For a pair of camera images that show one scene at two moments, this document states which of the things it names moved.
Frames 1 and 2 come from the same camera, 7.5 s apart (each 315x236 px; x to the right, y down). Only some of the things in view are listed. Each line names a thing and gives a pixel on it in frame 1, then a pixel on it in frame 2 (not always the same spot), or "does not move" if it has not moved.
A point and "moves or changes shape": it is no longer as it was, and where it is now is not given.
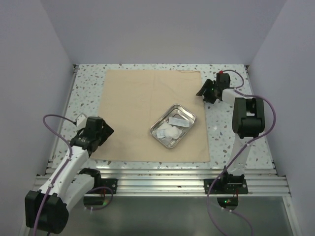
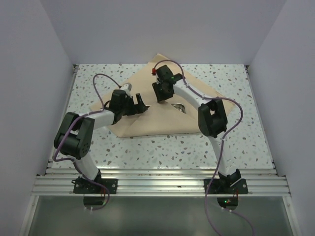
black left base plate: [111, 183] does not move
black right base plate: [226, 186] does not move
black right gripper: [207, 84] to [161, 97]
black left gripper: [106, 132] to [136, 108]
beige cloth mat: [153, 115] moves or changes shape
